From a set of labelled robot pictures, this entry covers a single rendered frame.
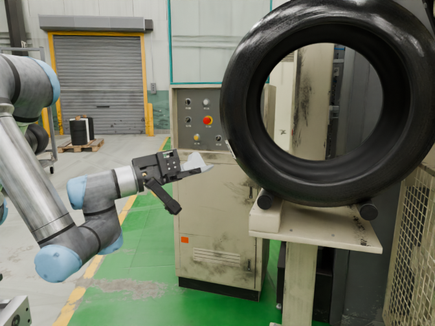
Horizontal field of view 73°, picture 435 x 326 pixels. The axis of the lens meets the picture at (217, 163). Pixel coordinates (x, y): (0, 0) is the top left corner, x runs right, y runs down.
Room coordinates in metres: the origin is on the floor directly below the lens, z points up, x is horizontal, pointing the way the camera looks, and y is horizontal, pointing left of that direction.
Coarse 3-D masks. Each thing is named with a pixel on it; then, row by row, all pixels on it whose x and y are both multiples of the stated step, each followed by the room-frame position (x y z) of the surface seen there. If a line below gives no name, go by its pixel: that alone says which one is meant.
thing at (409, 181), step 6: (432, 150) 0.96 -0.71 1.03; (426, 156) 0.97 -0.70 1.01; (432, 156) 0.96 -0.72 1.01; (426, 162) 0.97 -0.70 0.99; (432, 162) 0.96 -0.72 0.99; (420, 168) 0.97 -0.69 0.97; (414, 174) 0.98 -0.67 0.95; (426, 174) 0.97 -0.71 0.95; (408, 180) 0.98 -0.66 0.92; (414, 180) 0.98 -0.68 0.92; (420, 180) 0.97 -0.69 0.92; (426, 180) 0.97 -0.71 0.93; (432, 180) 0.96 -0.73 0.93; (420, 186) 0.97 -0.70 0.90; (432, 186) 0.96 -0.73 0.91
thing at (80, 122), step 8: (72, 120) 6.47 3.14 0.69; (80, 120) 6.49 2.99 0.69; (88, 120) 7.24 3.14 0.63; (72, 128) 6.43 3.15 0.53; (80, 128) 6.47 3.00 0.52; (88, 128) 7.05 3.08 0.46; (72, 136) 6.44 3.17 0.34; (80, 136) 6.46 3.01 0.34; (88, 136) 6.99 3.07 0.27; (64, 144) 6.60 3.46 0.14; (72, 144) 6.46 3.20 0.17; (80, 144) 6.45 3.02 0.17; (88, 144) 6.60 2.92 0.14; (96, 144) 6.60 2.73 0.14
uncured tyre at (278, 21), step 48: (336, 0) 0.76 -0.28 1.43; (384, 0) 0.75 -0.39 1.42; (240, 48) 0.84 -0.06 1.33; (288, 48) 1.05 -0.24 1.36; (384, 48) 0.96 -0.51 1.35; (432, 48) 0.71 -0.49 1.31; (240, 96) 0.82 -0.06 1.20; (384, 96) 0.97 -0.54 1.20; (432, 96) 0.69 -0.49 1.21; (240, 144) 0.82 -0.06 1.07; (384, 144) 0.95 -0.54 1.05; (432, 144) 0.72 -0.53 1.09; (288, 192) 0.78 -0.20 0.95; (336, 192) 0.74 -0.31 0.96; (384, 192) 0.75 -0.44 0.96
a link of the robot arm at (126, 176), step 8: (120, 168) 0.70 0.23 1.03; (128, 168) 0.70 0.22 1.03; (120, 176) 0.67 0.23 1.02; (128, 176) 0.68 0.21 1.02; (120, 184) 0.67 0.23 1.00; (128, 184) 0.67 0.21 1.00; (136, 184) 0.68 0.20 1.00; (120, 192) 0.67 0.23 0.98; (128, 192) 0.68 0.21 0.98; (136, 192) 0.69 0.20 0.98
